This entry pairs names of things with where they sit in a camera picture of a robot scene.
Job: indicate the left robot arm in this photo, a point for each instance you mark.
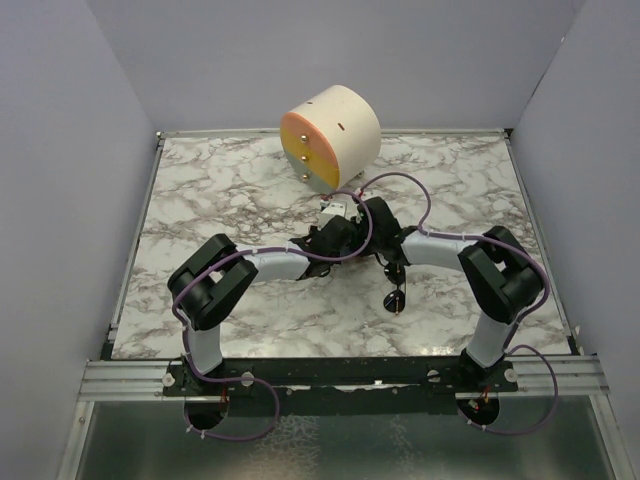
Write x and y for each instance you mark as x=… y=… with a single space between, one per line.
x=208 y=285

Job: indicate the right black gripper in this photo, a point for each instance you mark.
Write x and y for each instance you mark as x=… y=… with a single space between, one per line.
x=369 y=251

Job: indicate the aluminium front rail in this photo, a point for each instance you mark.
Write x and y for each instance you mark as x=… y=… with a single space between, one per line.
x=137 y=381

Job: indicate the round cream drawer cabinet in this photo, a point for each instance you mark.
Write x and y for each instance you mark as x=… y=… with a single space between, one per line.
x=330 y=138

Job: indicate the black sunglasses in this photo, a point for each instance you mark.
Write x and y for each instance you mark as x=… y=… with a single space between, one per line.
x=395 y=301

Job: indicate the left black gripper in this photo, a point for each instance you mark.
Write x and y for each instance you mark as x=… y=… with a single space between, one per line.
x=315 y=231

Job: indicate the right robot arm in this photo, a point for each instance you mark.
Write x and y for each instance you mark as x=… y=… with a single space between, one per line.
x=503 y=277

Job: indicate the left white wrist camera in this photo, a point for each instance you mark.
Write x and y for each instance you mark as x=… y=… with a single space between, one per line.
x=329 y=209

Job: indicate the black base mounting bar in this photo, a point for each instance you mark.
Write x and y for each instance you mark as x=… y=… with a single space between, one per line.
x=336 y=386

